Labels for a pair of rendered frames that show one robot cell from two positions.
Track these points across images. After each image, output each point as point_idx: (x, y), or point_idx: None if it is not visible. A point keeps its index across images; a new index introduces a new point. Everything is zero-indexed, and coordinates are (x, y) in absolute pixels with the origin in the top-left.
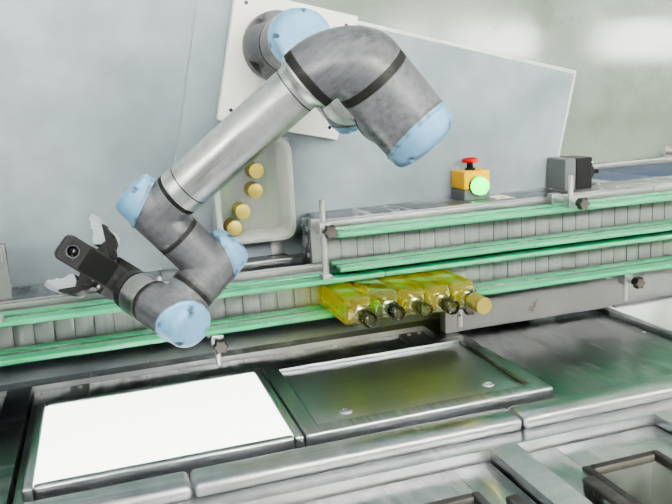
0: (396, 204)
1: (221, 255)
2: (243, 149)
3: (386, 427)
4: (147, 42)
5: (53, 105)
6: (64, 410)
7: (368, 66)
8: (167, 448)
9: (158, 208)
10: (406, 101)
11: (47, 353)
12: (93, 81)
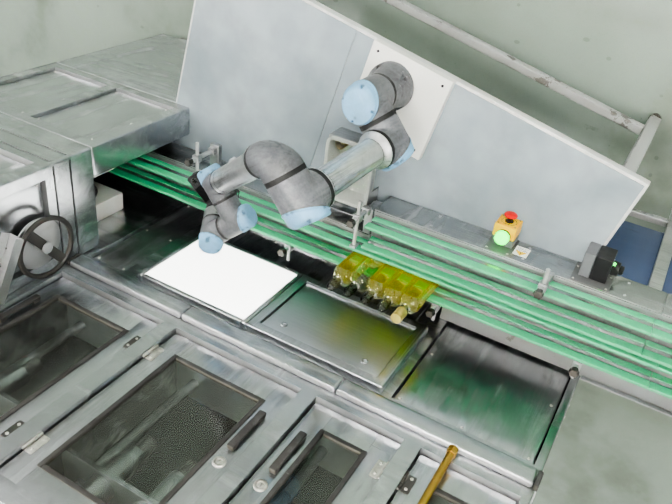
0: (450, 218)
1: (234, 219)
2: (231, 180)
3: (283, 345)
4: (320, 56)
5: (267, 76)
6: None
7: (264, 175)
8: (200, 290)
9: (207, 185)
10: (281, 200)
11: None
12: (288, 70)
